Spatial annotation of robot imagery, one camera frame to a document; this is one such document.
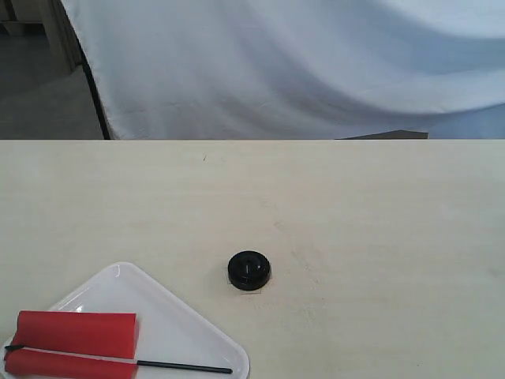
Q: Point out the white backdrop cloth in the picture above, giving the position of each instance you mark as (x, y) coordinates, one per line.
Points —
(295, 69)

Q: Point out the red flag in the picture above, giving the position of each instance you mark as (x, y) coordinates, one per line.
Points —
(81, 345)

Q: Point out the wooden furniture in background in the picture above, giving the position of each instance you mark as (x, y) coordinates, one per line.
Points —
(18, 16)

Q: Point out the black backdrop stand pole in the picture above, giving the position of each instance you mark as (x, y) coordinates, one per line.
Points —
(94, 95)

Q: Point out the white plastic tray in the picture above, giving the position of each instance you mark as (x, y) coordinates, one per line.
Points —
(169, 329)

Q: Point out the black round flag base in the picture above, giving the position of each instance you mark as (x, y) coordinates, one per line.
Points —
(249, 270)

